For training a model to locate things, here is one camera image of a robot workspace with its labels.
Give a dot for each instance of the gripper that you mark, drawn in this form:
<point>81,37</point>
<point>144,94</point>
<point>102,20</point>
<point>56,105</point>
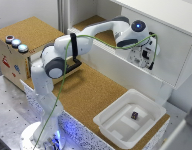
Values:
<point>140,55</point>

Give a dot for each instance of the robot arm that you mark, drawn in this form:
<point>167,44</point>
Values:
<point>46,87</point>

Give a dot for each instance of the white sliding door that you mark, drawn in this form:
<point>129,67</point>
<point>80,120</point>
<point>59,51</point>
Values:
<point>176,53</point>

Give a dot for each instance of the white cabinet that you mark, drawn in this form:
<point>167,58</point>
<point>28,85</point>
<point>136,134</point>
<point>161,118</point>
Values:
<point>176,13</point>

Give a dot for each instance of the purple block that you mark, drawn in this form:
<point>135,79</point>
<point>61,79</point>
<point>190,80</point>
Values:
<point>134,115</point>

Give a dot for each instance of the white plastic box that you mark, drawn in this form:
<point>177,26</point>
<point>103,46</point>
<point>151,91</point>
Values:
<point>129,126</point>

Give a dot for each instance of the wooden drawer box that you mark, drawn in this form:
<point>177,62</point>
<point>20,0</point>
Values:
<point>27,31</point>

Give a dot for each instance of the green button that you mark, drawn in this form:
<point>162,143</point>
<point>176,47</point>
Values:
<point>22,48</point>

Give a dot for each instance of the blue button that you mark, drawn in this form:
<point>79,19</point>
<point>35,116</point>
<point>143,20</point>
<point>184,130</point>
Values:
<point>16,42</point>

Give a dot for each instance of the red button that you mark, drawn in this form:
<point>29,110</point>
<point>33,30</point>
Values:
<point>9,38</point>

